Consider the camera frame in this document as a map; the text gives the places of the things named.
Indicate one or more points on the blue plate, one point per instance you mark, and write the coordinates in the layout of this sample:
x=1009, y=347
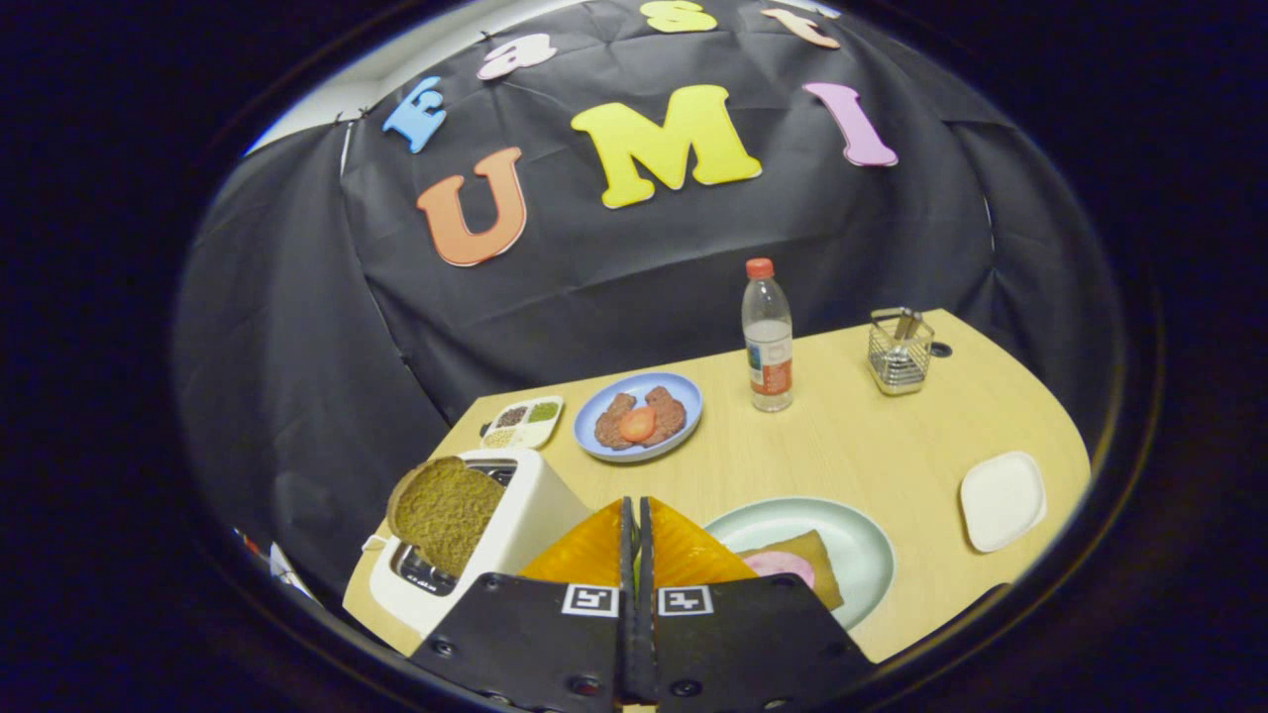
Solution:
x=634, y=383

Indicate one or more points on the white seasoning tray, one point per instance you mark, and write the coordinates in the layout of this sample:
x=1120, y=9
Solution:
x=522, y=423

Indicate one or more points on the brown meat patty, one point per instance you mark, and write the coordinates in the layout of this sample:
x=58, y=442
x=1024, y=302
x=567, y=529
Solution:
x=671, y=411
x=612, y=426

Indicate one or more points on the red tomato slice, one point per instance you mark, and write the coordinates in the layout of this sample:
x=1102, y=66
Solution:
x=637, y=424

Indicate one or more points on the clear plastic water bottle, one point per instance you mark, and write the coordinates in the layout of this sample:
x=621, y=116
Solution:
x=769, y=347

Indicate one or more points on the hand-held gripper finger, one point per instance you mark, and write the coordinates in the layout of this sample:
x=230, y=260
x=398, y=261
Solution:
x=628, y=634
x=646, y=634

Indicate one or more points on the pale green plate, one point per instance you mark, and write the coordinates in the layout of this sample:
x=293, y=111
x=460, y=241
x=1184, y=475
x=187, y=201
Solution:
x=852, y=535

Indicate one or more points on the white square plate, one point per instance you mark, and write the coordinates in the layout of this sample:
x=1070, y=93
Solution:
x=1003, y=500

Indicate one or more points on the tan bread slice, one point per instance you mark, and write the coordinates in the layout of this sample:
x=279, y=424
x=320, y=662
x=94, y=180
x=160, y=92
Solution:
x=820, y=566

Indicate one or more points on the brown toast slice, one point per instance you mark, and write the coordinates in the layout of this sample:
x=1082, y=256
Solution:
x=446, y=510

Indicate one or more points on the pink ham slice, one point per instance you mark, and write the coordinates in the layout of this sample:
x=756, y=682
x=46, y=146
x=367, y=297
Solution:
x=783, y=567

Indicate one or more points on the white toaster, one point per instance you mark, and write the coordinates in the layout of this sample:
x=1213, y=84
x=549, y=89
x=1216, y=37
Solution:
x=535, y=515

